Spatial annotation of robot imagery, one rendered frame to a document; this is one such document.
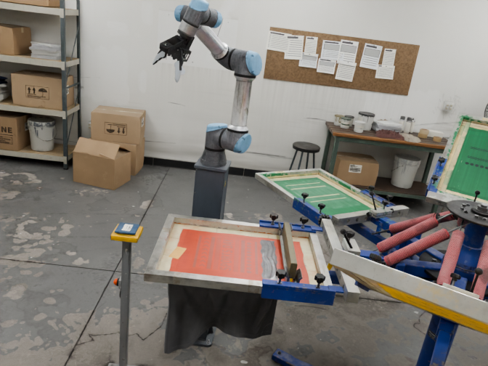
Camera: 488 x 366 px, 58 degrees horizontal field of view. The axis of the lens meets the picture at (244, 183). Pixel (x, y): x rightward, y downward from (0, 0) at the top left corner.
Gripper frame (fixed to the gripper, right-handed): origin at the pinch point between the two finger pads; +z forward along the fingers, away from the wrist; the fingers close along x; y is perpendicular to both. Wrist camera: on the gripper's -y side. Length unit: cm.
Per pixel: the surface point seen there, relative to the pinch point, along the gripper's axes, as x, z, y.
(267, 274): -87, 48, 7
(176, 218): -30, 65, 21
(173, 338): -72, 94, -12
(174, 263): -54, 63, -11
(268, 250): -78, 48, 26
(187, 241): -46, 64, 9
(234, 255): -69, 54, 13
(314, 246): -94, 37, 40
